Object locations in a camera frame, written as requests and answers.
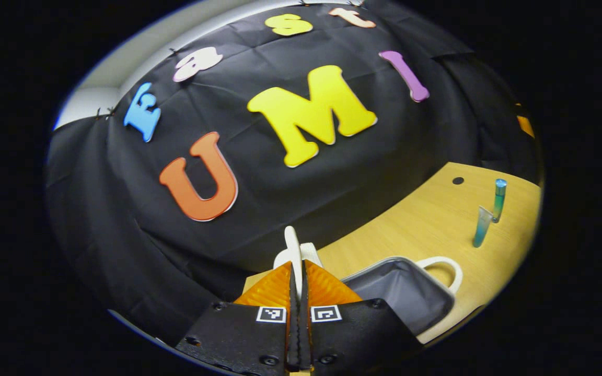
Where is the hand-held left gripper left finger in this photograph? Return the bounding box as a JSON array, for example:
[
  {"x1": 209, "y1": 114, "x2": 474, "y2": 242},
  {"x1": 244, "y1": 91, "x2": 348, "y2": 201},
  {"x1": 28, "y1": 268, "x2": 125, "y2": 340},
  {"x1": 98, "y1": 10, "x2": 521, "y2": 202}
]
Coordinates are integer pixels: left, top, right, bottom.
[{"x1": 176, "y1": 261, "x2": 302, "y2": 376}]

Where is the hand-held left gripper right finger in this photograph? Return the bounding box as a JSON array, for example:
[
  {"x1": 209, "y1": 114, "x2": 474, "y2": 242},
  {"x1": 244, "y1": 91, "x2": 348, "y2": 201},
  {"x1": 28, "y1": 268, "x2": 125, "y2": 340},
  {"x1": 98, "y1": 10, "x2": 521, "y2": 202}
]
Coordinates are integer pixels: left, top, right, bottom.
[{"x1": 300, "y1": 260, "x2": 422, "y2": 373}]

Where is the blue capped skin care bottle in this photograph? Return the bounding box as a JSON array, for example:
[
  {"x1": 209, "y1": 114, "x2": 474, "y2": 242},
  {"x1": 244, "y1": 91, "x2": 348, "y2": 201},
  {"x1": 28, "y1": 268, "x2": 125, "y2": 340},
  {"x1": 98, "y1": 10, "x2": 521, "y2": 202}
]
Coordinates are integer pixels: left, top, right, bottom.
[{"x1": 491, "y1": 179, "x2": 508, "y2": 224}]

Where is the pale blue skin care tube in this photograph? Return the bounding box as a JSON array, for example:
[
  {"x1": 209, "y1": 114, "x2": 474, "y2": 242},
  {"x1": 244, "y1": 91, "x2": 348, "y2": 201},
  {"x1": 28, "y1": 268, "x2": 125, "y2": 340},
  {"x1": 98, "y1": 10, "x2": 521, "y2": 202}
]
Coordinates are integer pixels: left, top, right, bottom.
[{"x1": 472, "y1": 205, "x2": 494, "y2": 248}]

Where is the white suitcase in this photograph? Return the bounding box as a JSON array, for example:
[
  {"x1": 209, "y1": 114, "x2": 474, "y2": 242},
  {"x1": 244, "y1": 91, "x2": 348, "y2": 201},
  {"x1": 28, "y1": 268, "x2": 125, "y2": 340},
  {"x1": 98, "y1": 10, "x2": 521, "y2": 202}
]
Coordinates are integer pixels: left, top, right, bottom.
[{"x1": 273, "y1": 226, "x2": 464, "y2": 337}]

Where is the black backdrop cloth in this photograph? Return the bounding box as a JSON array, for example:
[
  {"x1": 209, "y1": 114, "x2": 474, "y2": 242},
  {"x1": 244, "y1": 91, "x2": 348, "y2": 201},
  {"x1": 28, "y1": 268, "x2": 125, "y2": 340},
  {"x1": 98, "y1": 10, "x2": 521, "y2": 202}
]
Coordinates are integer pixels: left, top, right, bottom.
[{"x1": 45, "y1": 0, "x2": 542, "y2": 345}]

